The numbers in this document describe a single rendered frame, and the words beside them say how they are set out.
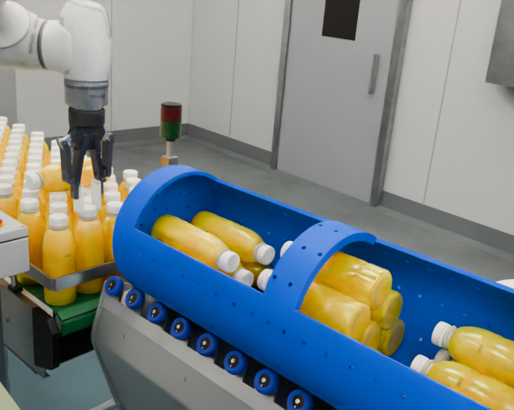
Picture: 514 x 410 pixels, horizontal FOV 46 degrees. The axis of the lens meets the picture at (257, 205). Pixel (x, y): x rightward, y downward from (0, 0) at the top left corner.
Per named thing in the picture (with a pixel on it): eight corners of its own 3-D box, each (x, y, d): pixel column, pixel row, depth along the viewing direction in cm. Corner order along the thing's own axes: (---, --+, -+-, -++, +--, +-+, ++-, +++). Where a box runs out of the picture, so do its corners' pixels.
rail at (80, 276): (55, 292, 131) (55, 279, 130) (54, 290, 132) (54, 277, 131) (195, 246, 160) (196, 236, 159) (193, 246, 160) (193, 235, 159)
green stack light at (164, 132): (168, 140, 179) (169, 123, 177) (154, 135, 183) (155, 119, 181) (185, 137, 184) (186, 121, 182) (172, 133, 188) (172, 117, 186)
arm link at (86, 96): (117, 81, 128) (117, 110, 130) (93, 75, 133) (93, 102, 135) (79, 84, 121) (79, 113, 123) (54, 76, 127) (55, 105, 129)
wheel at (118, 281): (122, 278, 132) (128, 281, 133) (110, 271, 134) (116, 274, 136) (111, 297, 131) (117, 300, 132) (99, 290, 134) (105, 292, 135)
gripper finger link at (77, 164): (90, 136, 130) (84, 135, 129) (81, 186, 132) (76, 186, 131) (80, 132, 132) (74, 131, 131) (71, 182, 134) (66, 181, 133)
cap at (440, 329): (446, 351, 99) (435, 346, 100) (455, 329, 99) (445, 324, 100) (438, 345, 96) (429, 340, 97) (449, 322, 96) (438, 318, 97)
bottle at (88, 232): (106, 281, 147) (106, 209, 141) (102, 295, 140) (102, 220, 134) (76, 280, 146) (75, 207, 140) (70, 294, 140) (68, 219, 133)
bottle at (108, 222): (93, 280, 148) (93, 208, 142) (119, 272, 153) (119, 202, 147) (111, 291, 144) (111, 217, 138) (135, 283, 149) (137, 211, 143)
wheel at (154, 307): (167, 305, 122) (172, 308, 124) (152, 297, 125) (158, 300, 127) (154, 325, 122) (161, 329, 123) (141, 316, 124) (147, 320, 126)
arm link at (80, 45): (119, 77, 132) (60, 71, 133) (119, 2, 127) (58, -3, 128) (102, 85, 122) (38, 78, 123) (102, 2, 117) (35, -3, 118)
